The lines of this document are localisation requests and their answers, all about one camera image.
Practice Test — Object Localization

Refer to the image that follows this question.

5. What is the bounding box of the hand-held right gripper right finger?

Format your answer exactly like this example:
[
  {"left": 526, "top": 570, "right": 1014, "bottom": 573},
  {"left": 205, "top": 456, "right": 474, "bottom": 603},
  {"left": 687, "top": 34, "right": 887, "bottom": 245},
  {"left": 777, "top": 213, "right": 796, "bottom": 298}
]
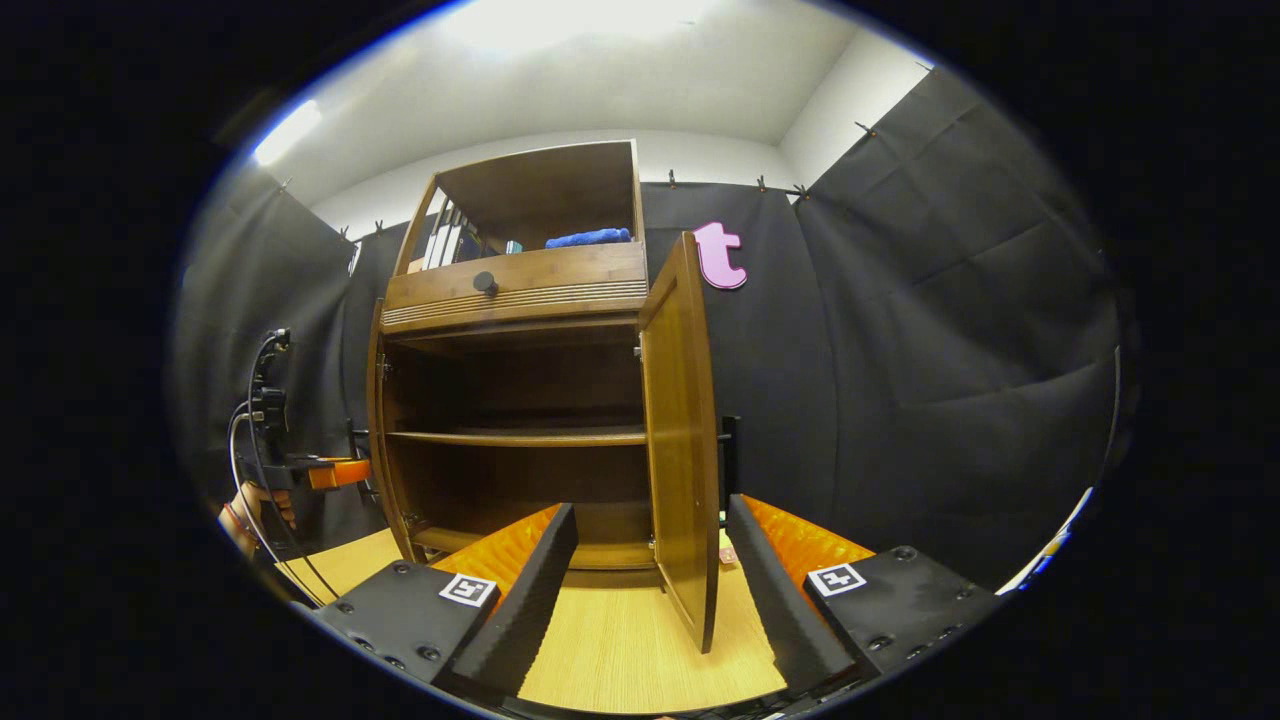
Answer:
[{"left": 727, "top": 493, "right": 1006, "bottom": 696}]

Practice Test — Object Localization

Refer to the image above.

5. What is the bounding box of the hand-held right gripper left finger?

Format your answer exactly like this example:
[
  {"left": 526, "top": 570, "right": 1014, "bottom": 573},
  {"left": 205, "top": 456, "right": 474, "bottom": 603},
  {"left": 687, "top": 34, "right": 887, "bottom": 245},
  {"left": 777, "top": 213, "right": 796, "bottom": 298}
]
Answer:
[{"left": 312, "top": 503, "right": 581, "bottom": 699}]

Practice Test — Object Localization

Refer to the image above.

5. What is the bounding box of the wooden shoe cabinet door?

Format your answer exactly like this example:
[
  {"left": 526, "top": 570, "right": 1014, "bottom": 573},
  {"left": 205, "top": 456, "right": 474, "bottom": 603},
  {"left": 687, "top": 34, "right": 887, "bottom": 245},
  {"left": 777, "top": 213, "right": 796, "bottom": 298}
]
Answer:
[
  {"left": 638, "top": 232, "right": 723, "bottom": 654},
  {"left": 364, "top": 298, "right": 426, "bottom": 563}
]

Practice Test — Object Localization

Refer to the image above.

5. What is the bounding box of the black door handle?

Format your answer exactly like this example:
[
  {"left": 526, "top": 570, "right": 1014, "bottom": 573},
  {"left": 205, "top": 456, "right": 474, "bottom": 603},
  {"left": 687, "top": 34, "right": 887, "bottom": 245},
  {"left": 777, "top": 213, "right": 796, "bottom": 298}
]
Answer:
[{"left": 718, "top": 415, "right": 743, "bottom": 526}]

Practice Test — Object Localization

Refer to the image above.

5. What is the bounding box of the wooden double-door shoe cabinet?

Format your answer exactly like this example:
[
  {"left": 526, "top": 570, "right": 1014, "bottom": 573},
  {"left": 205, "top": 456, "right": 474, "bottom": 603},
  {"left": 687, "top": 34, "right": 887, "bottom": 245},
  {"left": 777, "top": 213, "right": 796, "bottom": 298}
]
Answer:
[{"left": 364, "top": 140, "right": 723, "bottom": 654}]

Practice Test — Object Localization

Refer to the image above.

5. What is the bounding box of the wooden inner cabinet shelf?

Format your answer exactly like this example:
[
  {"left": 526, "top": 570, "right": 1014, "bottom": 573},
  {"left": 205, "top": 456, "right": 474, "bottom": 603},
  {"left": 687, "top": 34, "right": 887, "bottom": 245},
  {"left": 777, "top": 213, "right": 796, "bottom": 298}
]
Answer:
[{"left": 385, "top": 427, "right": 649, "bottom": 448}]

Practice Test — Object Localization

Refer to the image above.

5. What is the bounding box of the small ceiling light panel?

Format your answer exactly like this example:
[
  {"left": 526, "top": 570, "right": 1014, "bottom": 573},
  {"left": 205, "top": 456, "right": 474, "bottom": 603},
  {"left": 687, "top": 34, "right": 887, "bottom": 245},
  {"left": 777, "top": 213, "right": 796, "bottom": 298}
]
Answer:
[{"left": 252, "top": 100, "right": 323, "bottom": 166}]

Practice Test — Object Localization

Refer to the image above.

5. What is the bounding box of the black backdrop cloth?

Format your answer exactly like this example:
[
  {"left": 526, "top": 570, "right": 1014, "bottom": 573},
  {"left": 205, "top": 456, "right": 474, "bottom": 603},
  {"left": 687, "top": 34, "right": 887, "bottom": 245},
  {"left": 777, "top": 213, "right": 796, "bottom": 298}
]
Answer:
[{"left": 170, "top": 65, "right": 1126, "bottom": 591}]

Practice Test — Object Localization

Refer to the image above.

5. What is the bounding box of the blue folded towel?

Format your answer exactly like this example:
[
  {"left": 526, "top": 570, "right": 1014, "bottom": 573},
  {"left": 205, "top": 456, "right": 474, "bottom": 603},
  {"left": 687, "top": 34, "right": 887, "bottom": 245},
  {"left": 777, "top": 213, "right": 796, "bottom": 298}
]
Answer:
[{"left": 545, "top": 228, "right": 633, "bottom": 250}]

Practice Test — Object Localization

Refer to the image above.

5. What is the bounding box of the large ceiling light panel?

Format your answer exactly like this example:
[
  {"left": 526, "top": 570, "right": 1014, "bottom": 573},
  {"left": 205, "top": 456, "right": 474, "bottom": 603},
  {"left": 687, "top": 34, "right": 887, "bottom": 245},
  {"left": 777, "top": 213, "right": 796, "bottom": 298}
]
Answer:
[{"left": 450, "top": 0, "right": 701, "bottom": 51}]

